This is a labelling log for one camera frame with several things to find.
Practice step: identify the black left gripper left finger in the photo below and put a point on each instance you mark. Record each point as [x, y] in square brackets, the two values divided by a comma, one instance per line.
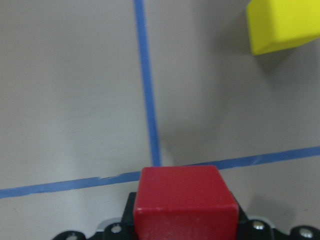
[111, 229]

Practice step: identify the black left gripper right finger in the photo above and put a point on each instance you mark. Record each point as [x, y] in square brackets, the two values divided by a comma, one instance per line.
[258, 229]

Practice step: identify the red wooden block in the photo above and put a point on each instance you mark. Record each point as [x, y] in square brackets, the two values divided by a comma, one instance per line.
[184, 203]

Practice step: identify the yellow wooden block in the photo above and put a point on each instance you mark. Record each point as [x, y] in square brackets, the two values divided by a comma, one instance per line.
[275, 25]

